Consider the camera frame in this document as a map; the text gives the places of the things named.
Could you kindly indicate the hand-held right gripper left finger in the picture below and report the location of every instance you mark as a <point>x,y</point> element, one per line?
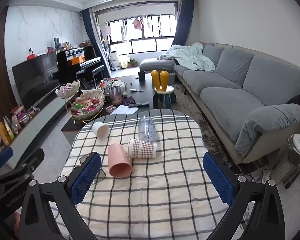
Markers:
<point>85,177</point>

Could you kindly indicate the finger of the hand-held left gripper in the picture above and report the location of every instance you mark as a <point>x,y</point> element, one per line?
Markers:
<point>27,166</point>
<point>3,157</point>

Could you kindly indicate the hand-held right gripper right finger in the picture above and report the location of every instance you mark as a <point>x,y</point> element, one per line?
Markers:
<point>218,180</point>

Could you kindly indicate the pink cup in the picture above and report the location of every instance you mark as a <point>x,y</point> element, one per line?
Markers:
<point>117,160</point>

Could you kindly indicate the white cup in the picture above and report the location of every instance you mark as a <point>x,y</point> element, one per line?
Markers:
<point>101,130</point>

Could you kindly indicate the brown checked paper cup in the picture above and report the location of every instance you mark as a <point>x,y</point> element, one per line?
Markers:
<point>143,148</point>

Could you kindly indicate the clear plastic cup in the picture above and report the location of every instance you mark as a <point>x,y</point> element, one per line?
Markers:
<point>147,128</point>

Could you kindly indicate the row of snack packets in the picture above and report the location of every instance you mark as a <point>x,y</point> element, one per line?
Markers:
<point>17,120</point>

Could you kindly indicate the white television cabinet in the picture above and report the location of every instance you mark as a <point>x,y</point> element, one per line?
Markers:
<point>45,120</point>

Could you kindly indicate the black white checked tablecloth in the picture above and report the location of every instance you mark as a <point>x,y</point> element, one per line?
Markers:
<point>152,195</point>

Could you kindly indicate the patterned floor rug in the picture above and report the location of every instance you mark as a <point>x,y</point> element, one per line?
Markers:
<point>197,115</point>

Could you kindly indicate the electric space heater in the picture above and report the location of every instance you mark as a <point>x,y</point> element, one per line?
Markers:
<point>287,166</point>

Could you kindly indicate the tiered white snack bowl stand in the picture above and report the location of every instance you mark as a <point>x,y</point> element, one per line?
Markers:
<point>87,105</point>

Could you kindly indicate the grey sofa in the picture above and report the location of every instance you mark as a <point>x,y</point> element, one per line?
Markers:
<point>227,105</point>

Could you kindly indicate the white papers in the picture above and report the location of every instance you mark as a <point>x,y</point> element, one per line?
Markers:
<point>123,110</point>

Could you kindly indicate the black television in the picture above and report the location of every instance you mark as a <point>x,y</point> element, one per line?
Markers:
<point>35,80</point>

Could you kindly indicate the glass jar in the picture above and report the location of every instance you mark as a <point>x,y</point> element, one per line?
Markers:
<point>115,96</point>

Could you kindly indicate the black remote control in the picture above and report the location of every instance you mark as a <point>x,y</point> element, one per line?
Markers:
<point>138,104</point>

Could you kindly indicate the dark coffee table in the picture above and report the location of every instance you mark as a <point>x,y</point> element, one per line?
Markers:
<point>140,96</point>

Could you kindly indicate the yellow rabbit ear stool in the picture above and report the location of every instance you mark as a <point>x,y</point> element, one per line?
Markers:
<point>164,90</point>

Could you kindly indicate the black piano bench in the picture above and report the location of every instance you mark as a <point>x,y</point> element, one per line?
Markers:
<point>92,70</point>

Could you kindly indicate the black cloth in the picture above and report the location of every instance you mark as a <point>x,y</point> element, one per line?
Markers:
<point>296,101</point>

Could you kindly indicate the black mug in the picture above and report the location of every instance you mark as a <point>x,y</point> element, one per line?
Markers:
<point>141,77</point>

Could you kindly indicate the black upright piano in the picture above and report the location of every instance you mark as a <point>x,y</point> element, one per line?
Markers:
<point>90,61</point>

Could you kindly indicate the white air purifier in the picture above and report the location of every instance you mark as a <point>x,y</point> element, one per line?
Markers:
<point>115,60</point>

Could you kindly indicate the potted plant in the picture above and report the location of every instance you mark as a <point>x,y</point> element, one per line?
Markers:
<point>133,63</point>

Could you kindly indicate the grey rabbit toy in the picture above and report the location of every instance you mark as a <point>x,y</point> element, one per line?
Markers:
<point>57,43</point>

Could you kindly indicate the light blue blanket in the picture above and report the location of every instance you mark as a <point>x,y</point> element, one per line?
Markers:
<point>190,57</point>

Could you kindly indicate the blue curtain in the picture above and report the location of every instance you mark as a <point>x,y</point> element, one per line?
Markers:
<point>91,35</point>
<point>183,20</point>

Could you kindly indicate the white hanging garment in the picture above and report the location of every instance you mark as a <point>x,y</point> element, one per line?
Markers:
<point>124,33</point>

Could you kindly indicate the pink hanging garment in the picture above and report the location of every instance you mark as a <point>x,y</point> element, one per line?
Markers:
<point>137,23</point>

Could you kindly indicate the white security camera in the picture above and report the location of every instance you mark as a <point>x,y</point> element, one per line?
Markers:
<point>32,51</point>

